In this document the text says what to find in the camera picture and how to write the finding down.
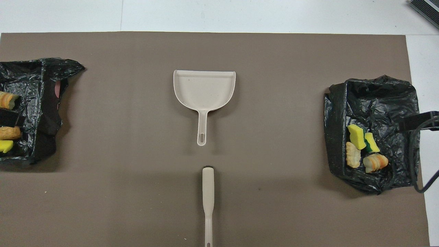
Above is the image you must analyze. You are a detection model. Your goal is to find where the black bag lined bin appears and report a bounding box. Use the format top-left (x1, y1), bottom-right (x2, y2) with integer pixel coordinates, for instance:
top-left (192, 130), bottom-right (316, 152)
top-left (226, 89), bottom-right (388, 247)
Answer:
top-left (0, 57), bottom-right (86, 165)
top-left (323, 75), bottom-right (421, 195)

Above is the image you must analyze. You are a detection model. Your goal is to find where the beige plastic dustpan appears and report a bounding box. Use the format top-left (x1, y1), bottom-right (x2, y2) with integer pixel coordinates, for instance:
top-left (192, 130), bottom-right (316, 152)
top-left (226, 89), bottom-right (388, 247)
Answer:
top-left (173, 70), bottom-right (237, 146)

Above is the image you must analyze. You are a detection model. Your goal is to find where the beige hand brush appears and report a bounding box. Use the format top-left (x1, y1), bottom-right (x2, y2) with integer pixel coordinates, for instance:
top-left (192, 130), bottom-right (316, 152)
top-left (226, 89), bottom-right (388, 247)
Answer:
top-left (202, 166), bottom-right (215, 247)

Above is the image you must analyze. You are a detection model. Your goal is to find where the dark grey ribbed panel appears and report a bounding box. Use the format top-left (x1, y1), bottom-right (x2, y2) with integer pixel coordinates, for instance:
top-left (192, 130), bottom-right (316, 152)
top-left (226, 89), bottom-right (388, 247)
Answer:
top-left (407, 0), bottom-right (439, 30)

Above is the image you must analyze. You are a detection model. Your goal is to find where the pale yellow foam chunk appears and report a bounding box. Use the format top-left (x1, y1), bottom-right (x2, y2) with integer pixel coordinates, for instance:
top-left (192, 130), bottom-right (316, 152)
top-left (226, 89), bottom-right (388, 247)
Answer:
top-left (363, 153), bottom-right (389, 173)
top-left (345, 141), bottom-right (361, 169)
top-left (0, 91), bottom-right (20, 110)

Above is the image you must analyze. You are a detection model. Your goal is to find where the brown table mat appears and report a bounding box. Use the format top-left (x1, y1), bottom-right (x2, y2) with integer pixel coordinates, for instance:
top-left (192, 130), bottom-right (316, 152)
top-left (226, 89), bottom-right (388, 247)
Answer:
top-left (0, 32), bottom-right (431, 247)

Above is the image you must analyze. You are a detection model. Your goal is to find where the orange brown foam chunk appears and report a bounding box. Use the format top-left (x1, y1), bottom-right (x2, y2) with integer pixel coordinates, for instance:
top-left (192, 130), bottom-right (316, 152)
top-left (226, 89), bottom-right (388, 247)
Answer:
top-left (0, 126), bottom-right (22, 141)

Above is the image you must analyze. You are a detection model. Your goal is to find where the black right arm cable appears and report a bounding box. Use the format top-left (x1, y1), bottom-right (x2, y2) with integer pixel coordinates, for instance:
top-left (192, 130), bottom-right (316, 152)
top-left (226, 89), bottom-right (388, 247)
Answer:
top-left (398, 110), bottom-right (439, 193)

